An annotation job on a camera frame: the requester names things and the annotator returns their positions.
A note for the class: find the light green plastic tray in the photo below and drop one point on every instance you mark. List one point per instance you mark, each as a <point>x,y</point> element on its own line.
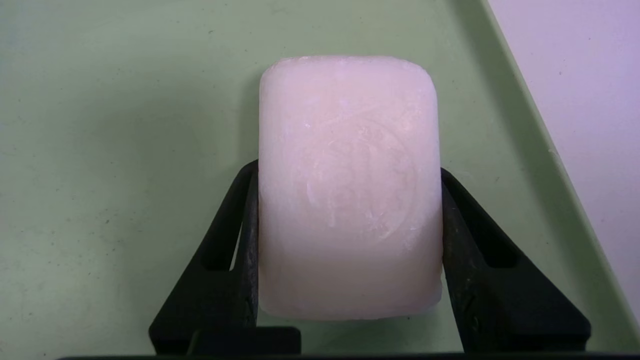
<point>100,150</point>

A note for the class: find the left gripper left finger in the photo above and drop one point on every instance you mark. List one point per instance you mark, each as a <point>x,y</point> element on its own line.
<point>220,300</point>

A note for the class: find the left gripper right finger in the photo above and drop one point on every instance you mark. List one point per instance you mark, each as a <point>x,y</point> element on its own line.
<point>500,300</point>

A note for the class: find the white soap bar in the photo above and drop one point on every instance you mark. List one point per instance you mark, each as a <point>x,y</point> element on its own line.
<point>350,200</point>

